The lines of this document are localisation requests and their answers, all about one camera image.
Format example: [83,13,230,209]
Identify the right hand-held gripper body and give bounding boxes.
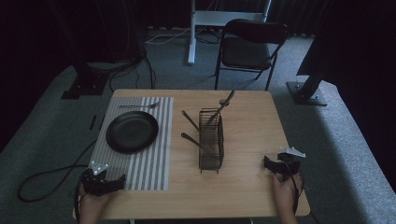
[276,146,306,182]

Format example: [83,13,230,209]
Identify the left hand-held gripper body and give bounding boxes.
[80,161,110,198]

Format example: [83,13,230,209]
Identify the person's left hand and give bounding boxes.
[78,186,117,220]

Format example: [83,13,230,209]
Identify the person's right hand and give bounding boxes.
[270,172,303,217]

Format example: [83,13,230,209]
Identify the grey striped placemat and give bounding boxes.
[89,96,175,191]

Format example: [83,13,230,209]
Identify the black round plate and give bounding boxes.
[106,110,160,155]

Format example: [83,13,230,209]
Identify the black strips beside table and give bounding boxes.
[89,114,106,132]

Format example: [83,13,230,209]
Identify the metal fork in basket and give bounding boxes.
[205,90,236,129]

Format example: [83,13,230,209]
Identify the silver spoon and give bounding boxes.
[214,98,231,120]

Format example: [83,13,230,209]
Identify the silver fork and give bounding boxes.
[118,101,161,109]

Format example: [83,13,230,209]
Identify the black stand base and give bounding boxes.
[61,60,110,101]

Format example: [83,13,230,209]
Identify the black folding chair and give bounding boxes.
[214,18,290,91]

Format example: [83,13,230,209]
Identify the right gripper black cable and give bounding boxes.
[284,161,306,217]

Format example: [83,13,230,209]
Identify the black floor cable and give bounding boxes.
[17,139,98,203]

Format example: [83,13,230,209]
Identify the black wire cutlery holder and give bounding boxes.
[198,107,225,175]

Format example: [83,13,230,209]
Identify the black stand with base plate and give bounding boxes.
[286,36,331,107]

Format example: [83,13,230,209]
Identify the dark-handled cutlery piece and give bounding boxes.
[181,109,202,133]
[180,132,216,154]

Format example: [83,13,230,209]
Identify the bundle of black cables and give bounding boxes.
[107,31,157,93]

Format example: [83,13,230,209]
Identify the white floor cable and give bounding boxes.
[145,27,191,46]

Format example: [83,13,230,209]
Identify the white desk frame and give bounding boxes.
[187,0,273,66]

